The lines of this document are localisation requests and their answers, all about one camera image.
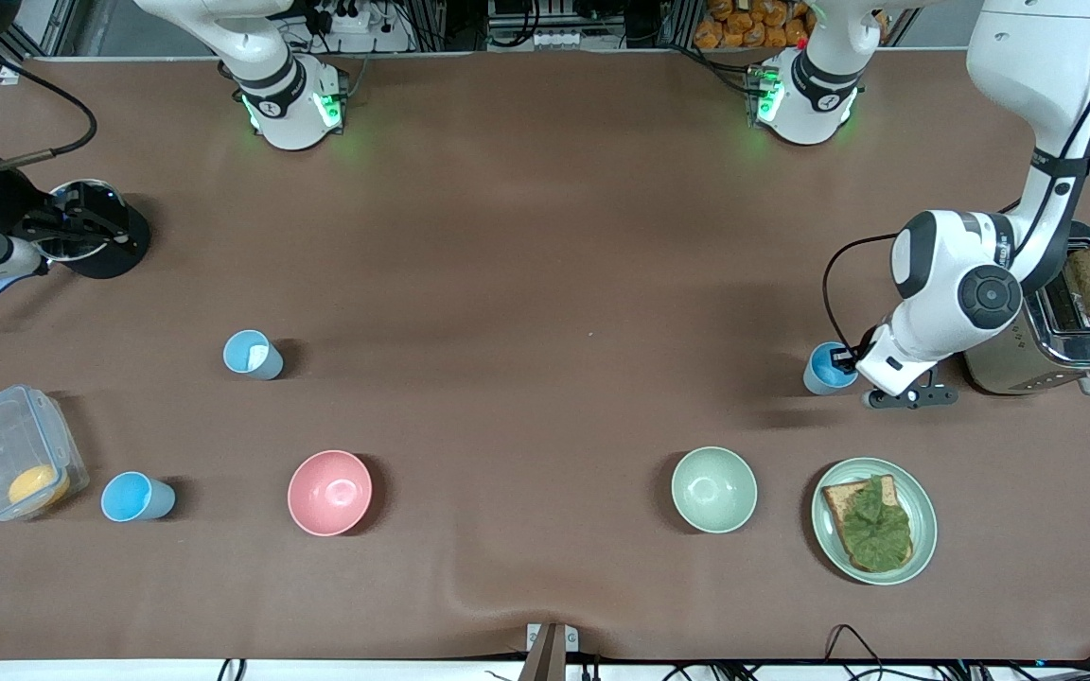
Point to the blue plastic cup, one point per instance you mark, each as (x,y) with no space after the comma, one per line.
(824,374)
(252,355)
(133,497)

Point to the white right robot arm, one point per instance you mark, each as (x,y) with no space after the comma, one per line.
(271,57)

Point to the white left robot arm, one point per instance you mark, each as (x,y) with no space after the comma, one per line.
(1037,57)

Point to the green plate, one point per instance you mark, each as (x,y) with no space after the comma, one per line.
(923,511)

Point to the toast slice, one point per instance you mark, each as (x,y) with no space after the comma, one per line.
(836,501)

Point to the green lettuce leaf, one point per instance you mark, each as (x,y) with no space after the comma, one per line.
(876,530)

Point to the beige chrome toaster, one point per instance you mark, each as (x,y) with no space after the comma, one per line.
(1084,345)

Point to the green bowl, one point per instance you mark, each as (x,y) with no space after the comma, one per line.
(713,490)

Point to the clear plastic lidded container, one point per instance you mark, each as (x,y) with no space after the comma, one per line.
(6,445)

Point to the orange food in container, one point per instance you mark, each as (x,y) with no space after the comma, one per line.
(38,484)

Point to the white power strip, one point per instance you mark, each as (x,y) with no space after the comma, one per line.
(556,40)
(348,17)

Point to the pink bowl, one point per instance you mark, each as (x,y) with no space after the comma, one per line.
(329,492)

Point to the brown table mat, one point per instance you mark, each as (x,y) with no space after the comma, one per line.
(545,236)

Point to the orange packaged snacks pile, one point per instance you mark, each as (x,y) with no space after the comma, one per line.
(744,24)

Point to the aluminium frame post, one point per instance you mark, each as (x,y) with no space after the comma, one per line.
(62,24)

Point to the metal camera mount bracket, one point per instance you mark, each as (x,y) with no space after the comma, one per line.
(550,653)

